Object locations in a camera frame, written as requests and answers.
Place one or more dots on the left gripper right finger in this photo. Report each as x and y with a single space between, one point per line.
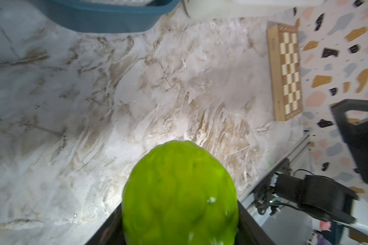
248 231

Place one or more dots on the dark teal small bin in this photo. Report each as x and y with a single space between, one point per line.
87 17

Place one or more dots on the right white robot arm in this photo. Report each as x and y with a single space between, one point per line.
321 197

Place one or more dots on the green custard apple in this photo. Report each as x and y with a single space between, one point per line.
179 194

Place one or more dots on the white plastic basket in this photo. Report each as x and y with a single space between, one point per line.
222 9

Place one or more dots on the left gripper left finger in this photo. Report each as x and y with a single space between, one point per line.
111 232

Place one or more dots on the wooden chessboard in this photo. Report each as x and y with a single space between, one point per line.
285 71

